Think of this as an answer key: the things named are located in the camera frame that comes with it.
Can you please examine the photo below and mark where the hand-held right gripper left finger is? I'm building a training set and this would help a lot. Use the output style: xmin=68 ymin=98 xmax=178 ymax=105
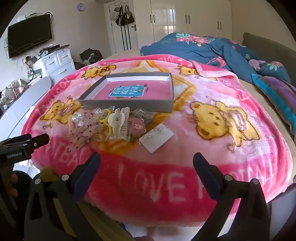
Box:
xmin=24 ymin=152 xmax=137 ymax=241

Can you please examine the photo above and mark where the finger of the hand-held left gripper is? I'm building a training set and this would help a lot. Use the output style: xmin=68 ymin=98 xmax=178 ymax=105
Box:
xmin=27 ymin=133 xmax=50 ymax=149

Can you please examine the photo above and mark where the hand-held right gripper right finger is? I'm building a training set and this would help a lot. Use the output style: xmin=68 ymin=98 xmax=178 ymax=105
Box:
xmin=193 ymin=152 xmax=272 ymax=241

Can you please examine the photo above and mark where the pink dotted hair bow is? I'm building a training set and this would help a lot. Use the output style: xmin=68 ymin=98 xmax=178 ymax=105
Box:
xmin=67 ymin=109 xmax=104 ymax=149

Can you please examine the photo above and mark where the clear bead hair tie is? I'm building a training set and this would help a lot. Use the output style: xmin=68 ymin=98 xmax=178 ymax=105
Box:
xmin=72 ymin=112 xmax=87 ymax=123

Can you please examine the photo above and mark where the yellow hair accessory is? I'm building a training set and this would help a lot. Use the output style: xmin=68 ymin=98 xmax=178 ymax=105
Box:
xmin=97 ymin=108 xmax=114 ymax=139

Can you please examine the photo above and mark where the white hair claw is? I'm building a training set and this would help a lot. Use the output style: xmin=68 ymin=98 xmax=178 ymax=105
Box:
xmin=108 ymin=107 xmax=131 ymax=141

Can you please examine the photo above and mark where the grey box with pink inside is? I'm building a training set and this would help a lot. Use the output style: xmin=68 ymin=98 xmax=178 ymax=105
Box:
xmin=78 ymin=72 xmax=174 ymax=113

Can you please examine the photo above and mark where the yellow cloth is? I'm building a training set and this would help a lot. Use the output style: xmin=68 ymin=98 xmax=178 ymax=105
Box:
xmin=39 ymin=166 xmax=61 ymax=183

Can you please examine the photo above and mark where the white curved table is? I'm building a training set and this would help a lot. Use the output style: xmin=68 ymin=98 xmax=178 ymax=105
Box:
xmin=0 ymin=76 xmax=52 ymax=139

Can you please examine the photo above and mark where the pink bear printed blanket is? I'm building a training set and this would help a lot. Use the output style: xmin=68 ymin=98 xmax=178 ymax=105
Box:
xmin=21 ymin=54 xmax=294 ymax=229

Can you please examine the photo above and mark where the white earring card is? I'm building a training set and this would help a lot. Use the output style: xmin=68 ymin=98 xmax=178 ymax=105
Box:
xmin=139 ymin=123 xmax=174 ymax=153

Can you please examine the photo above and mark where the pink fuzzy hair clip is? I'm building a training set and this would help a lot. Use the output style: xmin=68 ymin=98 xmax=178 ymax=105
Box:
xmin=128 ymin=116 xmax=147 ymax=142

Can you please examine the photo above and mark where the dark hair claw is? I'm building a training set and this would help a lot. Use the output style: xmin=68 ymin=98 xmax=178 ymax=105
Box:
xmin=131 ymin=109 xmax=153 ymax=123

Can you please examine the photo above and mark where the white drawer chest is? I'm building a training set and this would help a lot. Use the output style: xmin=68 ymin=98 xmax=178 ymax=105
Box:
xmin=32 ymin=45 xmax=77 ymax=84

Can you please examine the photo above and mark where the black bag on floor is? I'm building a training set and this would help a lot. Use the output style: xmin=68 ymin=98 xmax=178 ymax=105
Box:
xmin=79 ymin=48 xmax=104 ymax=65

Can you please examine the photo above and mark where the striped blue purple pillow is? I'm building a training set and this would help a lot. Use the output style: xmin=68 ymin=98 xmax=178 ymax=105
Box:
xmin=251 ymin=74 xmax=296 ymax=135

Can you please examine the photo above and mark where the bed with tan sheet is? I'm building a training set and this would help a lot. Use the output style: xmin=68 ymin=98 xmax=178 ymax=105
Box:
xmin=102 ymin=47 xmax=296 ymax=202

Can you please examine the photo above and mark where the blue floral duvet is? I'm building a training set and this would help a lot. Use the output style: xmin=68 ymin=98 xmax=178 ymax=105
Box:
xmin=140 ymin=32 xmax=291 ymax=84

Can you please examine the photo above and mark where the white door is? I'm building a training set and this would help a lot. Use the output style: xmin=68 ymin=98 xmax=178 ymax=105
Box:
xmin=103 ymin=0 xmax=139 ymax=55

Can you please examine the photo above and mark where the dark upholstered headboard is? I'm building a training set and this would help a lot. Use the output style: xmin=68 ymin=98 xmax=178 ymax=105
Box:
xmin=242 ymin=32 xmax=296 ymax=86

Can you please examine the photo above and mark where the hanging black handbag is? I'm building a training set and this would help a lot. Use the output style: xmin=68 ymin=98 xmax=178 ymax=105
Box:
xmin=118 ymin=5 xmax=135 ymax=26

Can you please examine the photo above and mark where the white wardrobe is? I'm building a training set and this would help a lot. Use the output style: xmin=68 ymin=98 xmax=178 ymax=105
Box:
xmin=137 ymin=0 xmax=233 ymax=50

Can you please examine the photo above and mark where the black wall television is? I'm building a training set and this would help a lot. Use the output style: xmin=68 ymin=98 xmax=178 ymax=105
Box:
xmin=7 ymin=14 xmax=52 ymax=59

